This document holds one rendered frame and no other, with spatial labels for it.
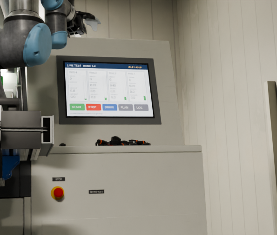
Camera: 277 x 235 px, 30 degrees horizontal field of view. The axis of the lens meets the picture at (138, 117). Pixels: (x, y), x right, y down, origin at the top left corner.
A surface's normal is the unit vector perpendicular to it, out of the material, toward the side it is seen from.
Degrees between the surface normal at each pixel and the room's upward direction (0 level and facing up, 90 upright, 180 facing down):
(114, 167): 90
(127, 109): 76
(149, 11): 90
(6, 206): 90
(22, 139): 90
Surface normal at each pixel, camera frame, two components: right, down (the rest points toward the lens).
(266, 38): -0.97, 0.00
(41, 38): 0.97, 0.05
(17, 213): 0.25, -0.18
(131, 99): 0.23, -0.41
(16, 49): -0.18, 0.27
